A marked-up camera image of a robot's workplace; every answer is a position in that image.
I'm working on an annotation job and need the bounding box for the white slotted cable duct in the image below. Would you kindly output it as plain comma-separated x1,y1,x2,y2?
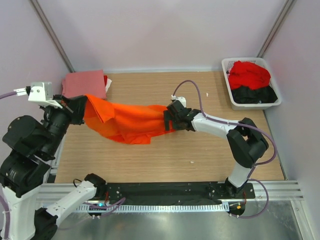
75,202,229,214

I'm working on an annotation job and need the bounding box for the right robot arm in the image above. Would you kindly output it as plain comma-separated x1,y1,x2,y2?
163,99,269,198

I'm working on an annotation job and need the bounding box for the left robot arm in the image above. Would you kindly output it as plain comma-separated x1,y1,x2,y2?
0,95,106,240

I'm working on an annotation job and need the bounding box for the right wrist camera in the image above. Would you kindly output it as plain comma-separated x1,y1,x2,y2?
171,95,187,108

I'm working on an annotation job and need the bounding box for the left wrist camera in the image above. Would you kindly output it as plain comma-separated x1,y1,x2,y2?
13,82,63,109

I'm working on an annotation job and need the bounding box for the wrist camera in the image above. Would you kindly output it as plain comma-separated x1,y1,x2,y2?
171,95,187,108
13,82,63,109

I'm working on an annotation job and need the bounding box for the white plastic laundry basket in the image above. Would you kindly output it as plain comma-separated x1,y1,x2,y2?
221,57,282,111

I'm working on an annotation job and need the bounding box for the orange t-shirt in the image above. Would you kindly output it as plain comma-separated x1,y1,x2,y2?
83,94,176,145

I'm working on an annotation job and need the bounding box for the red t-shirt in basket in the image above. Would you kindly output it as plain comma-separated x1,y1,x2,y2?
228,61,271,90

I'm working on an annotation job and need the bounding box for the black t-shirt in basket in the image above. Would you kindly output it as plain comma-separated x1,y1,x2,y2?
231,86,278,104

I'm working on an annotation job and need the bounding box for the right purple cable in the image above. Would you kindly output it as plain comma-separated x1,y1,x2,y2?
172,79,278,220

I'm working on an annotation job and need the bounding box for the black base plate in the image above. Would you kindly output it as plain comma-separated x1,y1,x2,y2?
93,181,256,203

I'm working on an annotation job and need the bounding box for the folded pink t-shirt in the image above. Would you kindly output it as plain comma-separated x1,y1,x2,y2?
62,70,106,99

